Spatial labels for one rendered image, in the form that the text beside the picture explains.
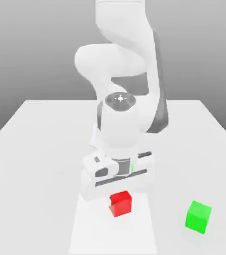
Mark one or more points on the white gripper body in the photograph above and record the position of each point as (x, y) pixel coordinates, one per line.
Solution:
(122, 184)

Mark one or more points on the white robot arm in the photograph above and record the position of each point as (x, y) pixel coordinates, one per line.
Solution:
(120, 127)

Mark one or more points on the small red cube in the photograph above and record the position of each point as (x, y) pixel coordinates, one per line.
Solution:
(121, 205)

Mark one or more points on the small green cube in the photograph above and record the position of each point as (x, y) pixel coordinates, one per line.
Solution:
(197, 218)

